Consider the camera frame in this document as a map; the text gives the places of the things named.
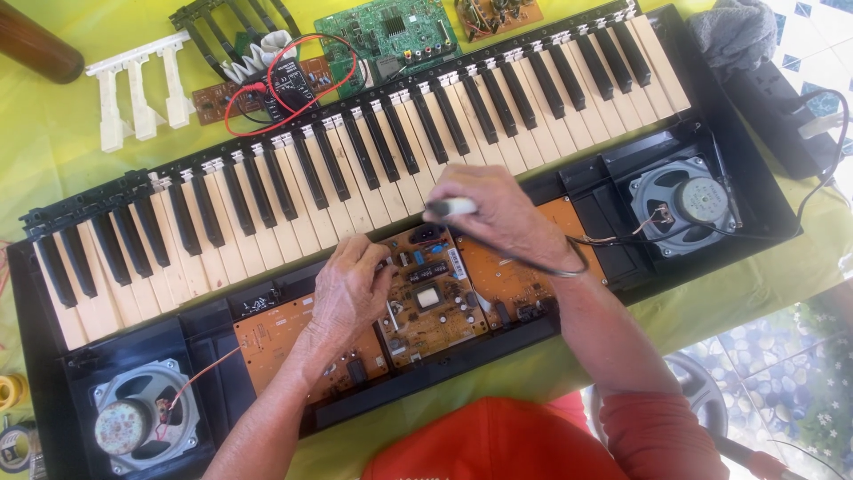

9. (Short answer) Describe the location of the brown wooden cylinder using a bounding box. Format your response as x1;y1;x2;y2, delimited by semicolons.
0;0;85;85

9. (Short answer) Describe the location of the black power cable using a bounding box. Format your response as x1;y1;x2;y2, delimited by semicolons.
693;88;852;242

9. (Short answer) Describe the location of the person's left hand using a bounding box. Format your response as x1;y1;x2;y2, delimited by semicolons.
312;233;402;349

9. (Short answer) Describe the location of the white plug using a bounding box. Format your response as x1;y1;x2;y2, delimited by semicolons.
796;110;847;141

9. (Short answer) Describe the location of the white ribbon cable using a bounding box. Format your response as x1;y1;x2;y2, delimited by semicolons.
220;30;298;85

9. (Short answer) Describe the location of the black power strip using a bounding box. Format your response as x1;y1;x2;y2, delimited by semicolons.
723;60;842;181

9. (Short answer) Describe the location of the yellow green tablecloth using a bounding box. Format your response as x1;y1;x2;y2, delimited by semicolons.
0;0;853;480

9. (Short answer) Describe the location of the orange board with black chips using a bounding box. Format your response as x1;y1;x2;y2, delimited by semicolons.
233;293;391;404

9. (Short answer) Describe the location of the grey soldering iron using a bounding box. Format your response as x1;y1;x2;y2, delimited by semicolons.
425;198;478;218

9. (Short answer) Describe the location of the black power adapter box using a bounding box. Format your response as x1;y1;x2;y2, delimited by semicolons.
265;56;318;124

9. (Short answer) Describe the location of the black round fan base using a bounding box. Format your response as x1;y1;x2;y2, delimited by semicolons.
585;351;730;461

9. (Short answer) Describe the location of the tan power supply board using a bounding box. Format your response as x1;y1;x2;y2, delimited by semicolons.
376;223;490;369

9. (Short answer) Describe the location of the detached white key set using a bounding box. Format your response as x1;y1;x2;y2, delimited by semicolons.
85;31;195;153

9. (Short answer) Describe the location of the brown board with components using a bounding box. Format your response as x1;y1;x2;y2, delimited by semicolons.
455;0;544;43

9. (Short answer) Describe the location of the grey cloth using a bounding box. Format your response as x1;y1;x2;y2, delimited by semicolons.
686;0;779;76

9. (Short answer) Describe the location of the rusty round speaker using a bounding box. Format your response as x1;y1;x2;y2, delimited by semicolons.
90;359;201;476

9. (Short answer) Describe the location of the red test lead wire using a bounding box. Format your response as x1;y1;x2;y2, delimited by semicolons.
224;33;361;138

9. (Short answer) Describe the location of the clean grey round speaker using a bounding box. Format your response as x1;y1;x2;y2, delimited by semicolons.
628;156;742;258

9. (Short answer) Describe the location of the tape roll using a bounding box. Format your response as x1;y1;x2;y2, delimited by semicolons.
0;422;42;477

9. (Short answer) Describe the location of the person's right hand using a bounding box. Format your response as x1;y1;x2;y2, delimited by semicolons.
424;163;582;278

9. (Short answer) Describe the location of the yellow solder spool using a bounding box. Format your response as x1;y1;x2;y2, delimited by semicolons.
0;373;29;412

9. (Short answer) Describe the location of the person's orange shirt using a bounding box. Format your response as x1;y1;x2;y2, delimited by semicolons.
360;390;730;480

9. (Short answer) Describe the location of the black electronic keyboard case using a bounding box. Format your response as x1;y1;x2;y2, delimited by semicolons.
7;0;804;480

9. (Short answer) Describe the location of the row of black white keys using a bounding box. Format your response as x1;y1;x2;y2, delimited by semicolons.
30;13;694;352

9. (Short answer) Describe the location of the red handled tool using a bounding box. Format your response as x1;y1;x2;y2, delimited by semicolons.
712;433;809;480

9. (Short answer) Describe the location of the long brown circuit board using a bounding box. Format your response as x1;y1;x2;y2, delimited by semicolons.
192;56;334;126

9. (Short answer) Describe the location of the green circuit board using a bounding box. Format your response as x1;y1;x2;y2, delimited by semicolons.
313;0;462;101

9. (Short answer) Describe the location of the detached black key set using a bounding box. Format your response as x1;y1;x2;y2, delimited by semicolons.
168;0;302;81

